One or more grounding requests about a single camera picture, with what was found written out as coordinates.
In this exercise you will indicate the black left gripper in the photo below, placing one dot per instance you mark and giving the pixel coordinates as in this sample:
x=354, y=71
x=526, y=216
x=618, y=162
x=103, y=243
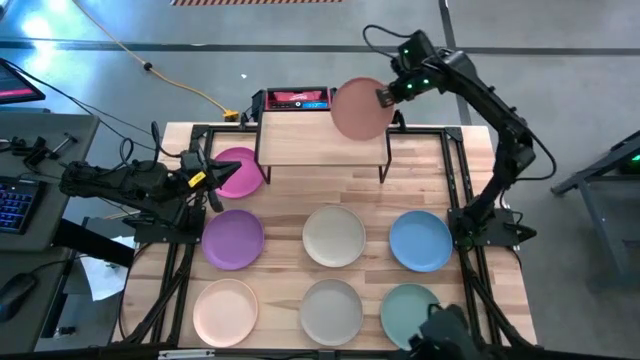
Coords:
x=192, y=180

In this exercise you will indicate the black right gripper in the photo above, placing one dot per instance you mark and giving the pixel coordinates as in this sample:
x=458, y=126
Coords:
x=417, y=82

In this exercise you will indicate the red plate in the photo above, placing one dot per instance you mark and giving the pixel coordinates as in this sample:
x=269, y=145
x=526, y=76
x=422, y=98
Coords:
x=245, y=180

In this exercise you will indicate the purple plate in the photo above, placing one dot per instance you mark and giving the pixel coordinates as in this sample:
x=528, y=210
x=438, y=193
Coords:
x=232, y=240

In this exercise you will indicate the beige plate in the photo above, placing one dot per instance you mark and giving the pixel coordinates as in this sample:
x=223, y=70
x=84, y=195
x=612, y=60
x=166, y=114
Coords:
x=334, y=236

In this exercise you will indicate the peach plate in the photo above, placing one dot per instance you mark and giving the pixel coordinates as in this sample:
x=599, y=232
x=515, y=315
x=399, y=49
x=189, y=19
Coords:
x=225, y=312

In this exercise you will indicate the blue plate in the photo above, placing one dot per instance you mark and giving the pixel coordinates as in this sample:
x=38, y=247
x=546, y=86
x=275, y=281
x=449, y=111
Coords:
x=420, y=241

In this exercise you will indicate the grey plate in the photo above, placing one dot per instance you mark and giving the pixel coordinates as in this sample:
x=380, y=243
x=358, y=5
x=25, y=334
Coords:
x=331, y=312

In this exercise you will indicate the teal plate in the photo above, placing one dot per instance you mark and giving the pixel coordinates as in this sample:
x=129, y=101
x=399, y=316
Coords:
x=402, y=312

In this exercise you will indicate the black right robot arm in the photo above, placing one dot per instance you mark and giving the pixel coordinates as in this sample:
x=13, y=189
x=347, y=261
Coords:
x=500, y=120

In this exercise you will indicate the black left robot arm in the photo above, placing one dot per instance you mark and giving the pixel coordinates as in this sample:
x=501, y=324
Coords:
x=140, y=185

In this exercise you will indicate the wooden shelf with black legs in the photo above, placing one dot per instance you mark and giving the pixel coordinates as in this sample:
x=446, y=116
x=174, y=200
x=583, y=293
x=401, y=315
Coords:
x=310, y=140

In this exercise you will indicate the yellow tag label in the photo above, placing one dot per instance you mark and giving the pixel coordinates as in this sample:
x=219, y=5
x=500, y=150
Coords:
x=197, y=179

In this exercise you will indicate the red and black display device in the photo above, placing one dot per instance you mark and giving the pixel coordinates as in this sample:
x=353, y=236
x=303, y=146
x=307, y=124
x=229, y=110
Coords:
x=295, y=97

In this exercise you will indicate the white paper sheet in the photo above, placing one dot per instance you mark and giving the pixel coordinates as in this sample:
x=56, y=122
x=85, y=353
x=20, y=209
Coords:
x=105, y=280

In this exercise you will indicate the grey side desk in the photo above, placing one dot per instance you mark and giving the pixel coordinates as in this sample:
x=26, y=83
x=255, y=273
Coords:
x=50, y=240

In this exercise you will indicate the black desk tool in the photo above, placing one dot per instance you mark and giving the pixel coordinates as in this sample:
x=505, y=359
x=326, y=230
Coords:
x=37, y=152

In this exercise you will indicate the backlit black keyboard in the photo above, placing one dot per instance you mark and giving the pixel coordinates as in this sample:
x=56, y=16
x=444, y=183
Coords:
x=17, y=205

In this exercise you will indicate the dark grey cart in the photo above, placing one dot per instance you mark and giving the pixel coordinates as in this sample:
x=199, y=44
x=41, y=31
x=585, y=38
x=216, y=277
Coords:
x=590, y=175

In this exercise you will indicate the dark desk monitor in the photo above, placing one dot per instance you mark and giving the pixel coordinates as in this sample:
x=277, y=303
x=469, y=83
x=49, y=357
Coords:
x=17, y=85

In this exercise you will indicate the black computer mouse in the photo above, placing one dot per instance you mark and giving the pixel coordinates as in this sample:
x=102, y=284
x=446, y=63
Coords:
x=17, y=295

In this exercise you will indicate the black table frame rails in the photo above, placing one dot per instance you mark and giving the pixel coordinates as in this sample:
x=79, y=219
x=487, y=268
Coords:
x=230, y=132

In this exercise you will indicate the silver metal bracket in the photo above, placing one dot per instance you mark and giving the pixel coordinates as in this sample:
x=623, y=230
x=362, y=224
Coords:
x=185, y=354

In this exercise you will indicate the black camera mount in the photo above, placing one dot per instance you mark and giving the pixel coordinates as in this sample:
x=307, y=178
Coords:
x=445, y=332

